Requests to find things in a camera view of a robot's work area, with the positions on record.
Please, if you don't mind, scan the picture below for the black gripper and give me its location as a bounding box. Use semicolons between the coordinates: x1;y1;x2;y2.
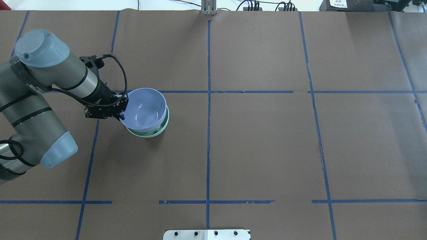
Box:
84;94;129;121

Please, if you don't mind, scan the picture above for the blue bowl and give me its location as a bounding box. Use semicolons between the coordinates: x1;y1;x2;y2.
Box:
120;88;167;132

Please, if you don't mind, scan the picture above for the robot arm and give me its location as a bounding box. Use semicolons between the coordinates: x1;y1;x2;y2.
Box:
0;29;129;184

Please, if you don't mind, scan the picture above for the green bowl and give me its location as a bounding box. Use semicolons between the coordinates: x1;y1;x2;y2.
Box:
126;106;170;138

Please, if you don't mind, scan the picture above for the black computer box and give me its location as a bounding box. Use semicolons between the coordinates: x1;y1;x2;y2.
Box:
319;0;389;12

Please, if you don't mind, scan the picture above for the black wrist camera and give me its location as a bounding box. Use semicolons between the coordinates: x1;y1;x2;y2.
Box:
79;55;105;79

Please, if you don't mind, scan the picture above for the aluminium frame post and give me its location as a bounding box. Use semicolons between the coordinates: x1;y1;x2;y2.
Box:
200;0;218;16

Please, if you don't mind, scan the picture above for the metal base plate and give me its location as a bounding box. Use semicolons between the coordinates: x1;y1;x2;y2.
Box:
163;229;251;240

